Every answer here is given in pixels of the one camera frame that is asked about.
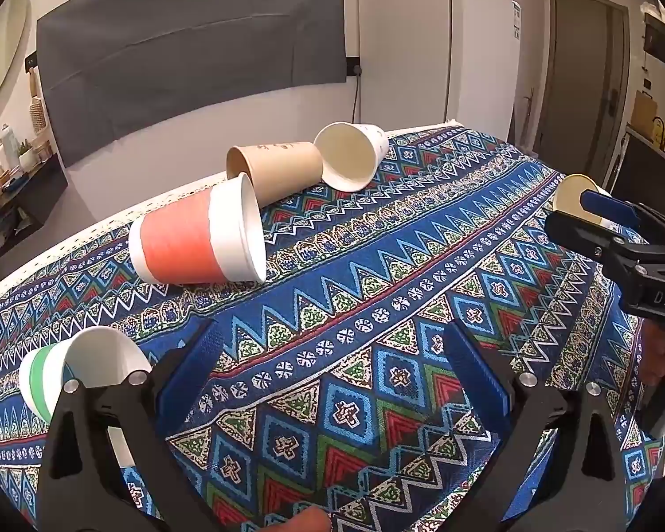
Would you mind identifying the green striped white paper cup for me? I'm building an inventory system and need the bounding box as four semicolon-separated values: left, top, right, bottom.
19;325;152;424

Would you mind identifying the red and white paper cup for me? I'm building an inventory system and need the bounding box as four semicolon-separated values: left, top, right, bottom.
128;173;266;285

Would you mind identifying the white cup yellow inside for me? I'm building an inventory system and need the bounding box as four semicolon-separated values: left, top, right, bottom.
552;173;615;228

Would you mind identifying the white cup with pink hearts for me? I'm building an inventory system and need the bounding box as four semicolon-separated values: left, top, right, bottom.
313;121;389;192

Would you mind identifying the brown kraft paper cup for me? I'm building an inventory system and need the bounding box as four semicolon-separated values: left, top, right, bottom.
226;142;323;208

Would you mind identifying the person's hand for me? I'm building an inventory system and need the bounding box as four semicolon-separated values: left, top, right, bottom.
639;320;665;386

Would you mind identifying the grey door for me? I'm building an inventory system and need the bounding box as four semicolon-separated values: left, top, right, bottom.
535;0;630;184

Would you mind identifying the white refrigerator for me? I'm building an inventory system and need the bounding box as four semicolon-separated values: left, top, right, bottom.
358;0;521;139

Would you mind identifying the blue patterned tablecloth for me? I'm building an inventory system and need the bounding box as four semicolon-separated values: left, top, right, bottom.
0;126;663;531

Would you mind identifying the small potted plant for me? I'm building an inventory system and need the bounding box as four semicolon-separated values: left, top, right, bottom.
19;141;39;173

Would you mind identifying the white kettle bottle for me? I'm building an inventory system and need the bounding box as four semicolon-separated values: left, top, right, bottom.
0;124;20;169

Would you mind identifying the black wall shelf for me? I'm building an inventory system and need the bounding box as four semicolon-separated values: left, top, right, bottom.
0;155;68;259

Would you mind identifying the black power cable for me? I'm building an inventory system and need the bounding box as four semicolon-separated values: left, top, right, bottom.
350;63;363;123

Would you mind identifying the grey covered wall television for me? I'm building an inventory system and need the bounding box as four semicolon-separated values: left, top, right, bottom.
37;0;347;166

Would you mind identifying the oval wall mirror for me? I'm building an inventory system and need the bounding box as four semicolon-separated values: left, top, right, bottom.
0;0;32;121

